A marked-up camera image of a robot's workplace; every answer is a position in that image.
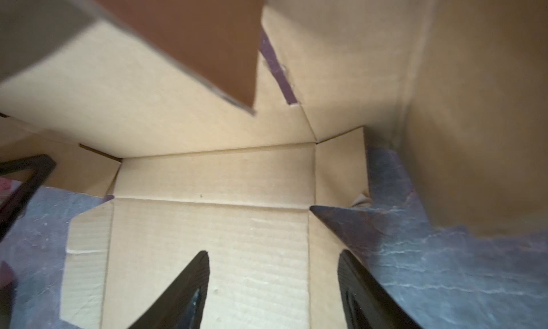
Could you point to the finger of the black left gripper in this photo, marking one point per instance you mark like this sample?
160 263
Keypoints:
41 167

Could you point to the brown cardboard box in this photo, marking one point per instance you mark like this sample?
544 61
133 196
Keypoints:
241 128

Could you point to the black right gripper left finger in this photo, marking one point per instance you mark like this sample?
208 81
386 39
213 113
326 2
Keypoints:
182 304

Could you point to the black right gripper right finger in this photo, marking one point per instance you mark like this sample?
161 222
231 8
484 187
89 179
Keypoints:
366 304

